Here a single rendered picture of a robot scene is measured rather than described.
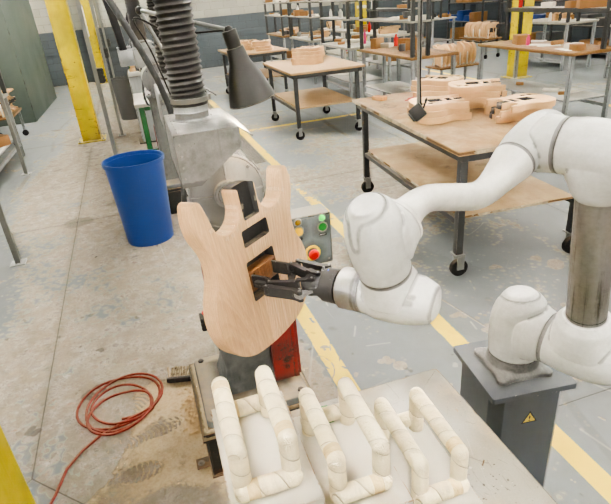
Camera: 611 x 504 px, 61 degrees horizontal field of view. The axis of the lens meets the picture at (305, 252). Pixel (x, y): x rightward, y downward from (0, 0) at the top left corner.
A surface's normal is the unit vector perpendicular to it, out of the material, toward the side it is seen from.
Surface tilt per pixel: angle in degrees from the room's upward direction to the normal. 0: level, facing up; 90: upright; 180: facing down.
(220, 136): 90
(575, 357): 97
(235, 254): 84
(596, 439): 0
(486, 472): 0
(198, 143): 90
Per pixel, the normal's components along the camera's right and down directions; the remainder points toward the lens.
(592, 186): -0.65, 0.60
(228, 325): 0.83, 0.09
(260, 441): -0.08, -0.89
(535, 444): 0.18, 0.43
